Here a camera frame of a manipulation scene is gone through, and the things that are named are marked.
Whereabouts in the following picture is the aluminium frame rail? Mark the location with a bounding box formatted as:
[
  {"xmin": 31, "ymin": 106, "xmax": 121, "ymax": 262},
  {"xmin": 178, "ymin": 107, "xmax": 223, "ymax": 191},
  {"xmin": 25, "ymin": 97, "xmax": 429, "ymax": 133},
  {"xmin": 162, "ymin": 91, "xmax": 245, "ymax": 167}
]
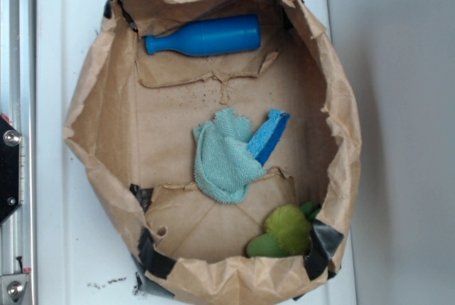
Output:
[{"xmin": 1, "ymin": 0, "xmax": 38, "ymax": 304}]

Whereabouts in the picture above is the blue sponge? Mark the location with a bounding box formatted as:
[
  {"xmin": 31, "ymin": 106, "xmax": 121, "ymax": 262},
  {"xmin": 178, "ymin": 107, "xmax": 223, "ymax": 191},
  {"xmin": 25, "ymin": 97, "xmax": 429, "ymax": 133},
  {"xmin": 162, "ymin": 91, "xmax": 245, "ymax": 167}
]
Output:
[{"xmin": 247, "ymin": 109, "xmax": 290, "ymax": 166}]

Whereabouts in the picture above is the black metal bracket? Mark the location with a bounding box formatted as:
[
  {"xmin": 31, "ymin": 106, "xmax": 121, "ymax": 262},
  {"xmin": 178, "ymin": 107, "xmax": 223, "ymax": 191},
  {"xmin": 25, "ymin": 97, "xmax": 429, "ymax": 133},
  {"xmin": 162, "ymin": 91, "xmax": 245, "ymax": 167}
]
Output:
[{"xmin": 0, "ymin": 113, "xmax": 21, "ymax": 225}]

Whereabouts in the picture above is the brown paper bag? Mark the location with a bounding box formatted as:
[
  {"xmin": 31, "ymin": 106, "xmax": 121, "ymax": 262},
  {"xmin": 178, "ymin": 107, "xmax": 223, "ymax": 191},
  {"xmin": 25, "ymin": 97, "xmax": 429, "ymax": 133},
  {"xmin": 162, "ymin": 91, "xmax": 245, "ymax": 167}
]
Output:
[{"xmin": 64, "ymin": 0, "xmax": 362, "ymax": 304}]

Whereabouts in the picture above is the blue plastic bottle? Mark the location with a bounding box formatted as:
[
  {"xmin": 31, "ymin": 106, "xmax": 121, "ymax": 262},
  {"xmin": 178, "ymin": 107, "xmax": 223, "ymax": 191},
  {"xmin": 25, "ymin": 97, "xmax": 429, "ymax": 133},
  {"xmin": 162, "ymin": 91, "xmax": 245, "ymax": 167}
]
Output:
[{"xmin": 145, "ymin": 14, "xmax": 261, "ymax": 57}]

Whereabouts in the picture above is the white plastic tray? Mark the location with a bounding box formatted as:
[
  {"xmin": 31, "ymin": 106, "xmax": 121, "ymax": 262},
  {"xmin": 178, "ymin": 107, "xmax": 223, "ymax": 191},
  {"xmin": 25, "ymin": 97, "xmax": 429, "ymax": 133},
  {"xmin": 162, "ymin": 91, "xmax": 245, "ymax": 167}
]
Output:
[{"xmin": 36, "ymin": 0, "xmax": 357, "ymax": 304}]

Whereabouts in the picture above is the green plush toy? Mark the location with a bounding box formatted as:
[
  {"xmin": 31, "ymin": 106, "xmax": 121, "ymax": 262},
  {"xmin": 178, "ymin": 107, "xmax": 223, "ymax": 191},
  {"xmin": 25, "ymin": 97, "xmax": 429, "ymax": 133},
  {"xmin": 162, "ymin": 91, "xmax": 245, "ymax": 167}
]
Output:
[{"xmin": 246, "ymin": 201, "xmax": 321, "ymax": 258}]

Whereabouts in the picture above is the light teal microfiber cloth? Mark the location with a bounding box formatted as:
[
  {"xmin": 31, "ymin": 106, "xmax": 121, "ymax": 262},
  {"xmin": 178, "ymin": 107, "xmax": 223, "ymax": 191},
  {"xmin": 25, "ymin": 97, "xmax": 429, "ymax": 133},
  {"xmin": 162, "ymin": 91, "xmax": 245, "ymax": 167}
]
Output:
[{"xmin": 193, "ymin": 107, "xmax": 267, "ymax": 204}]

